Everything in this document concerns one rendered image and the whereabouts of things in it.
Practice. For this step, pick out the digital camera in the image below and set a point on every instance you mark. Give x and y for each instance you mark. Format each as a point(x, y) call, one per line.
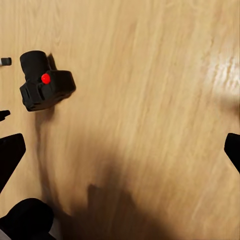
point(44, 87)

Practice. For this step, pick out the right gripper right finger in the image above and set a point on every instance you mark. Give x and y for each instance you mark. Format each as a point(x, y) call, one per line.
point(232, 149)

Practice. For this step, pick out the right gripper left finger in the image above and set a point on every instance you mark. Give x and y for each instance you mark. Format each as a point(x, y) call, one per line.
point(12, 149)

